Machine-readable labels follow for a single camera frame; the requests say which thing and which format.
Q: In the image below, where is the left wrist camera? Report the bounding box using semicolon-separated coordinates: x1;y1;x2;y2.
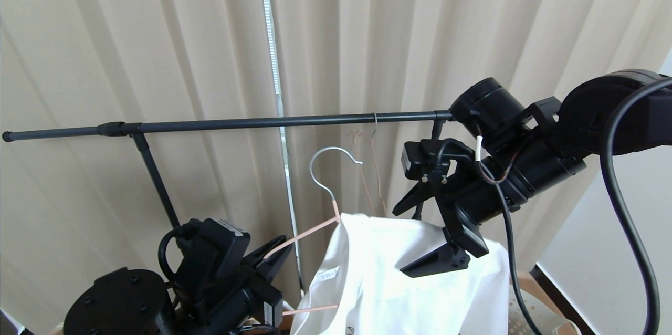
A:
176;218;251;294

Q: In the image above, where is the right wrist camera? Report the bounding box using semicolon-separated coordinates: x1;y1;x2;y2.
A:
402;140;453;184

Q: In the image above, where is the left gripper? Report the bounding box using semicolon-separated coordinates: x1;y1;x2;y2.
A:
226;234;295;333

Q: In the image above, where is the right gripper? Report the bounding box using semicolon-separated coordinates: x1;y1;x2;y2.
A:
393;159;528;279

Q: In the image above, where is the black cable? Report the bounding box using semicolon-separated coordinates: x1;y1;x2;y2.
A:
157;222;188;286
600;78;672;335
435;138;542;335

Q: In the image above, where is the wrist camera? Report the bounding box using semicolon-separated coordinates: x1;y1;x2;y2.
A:
402;140;453;184
176;218;251;294

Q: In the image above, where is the black clothes rack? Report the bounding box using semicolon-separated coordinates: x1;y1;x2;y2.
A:
1;109;455;231

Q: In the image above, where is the beige curtain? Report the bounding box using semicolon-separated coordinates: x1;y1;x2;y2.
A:
0;0;672;320

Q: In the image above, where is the white laundry basket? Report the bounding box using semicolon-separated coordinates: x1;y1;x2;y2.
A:
510;285;581;335

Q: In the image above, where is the white printed t-shirt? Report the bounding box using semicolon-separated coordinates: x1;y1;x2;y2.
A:
290;213;511;335

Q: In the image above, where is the pink clothes hanger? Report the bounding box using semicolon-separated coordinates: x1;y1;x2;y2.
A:
351;112;390;217
262;146;364;317

